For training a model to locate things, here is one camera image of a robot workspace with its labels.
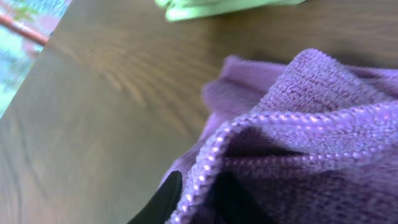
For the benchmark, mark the green folded cloth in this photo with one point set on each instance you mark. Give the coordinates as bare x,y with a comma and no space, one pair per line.
182,10

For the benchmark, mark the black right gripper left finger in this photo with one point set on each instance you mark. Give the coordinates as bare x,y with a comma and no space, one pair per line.
161,205

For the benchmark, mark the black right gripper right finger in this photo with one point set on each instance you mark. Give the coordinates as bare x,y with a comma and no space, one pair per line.
235,204

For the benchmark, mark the purple microfiber cloth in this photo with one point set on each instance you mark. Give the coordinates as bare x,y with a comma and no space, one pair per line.
313,141

